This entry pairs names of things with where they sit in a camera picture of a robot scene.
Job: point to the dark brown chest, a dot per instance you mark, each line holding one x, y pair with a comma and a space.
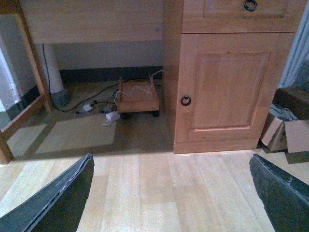
295, 99

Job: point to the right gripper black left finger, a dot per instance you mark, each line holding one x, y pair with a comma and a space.
57, 207

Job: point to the black ring door pull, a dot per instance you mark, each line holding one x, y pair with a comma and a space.
185, 100

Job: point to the white curtain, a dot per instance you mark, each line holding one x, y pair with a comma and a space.
296, 70

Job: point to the white power adapter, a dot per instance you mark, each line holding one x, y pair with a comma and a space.
111, 117

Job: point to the wooden desk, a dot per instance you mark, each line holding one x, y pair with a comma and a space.
227, 60

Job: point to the cardboard box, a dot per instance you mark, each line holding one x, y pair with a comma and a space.
292, 136

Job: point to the white pipe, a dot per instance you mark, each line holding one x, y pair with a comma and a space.
49, 66

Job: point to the black ring drawer pull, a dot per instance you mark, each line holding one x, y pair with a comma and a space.
250, 5

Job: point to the small wooden rolling stand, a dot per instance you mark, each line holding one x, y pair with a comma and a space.
136, 96

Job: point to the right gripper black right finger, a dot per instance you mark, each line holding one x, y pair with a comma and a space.
285, 197

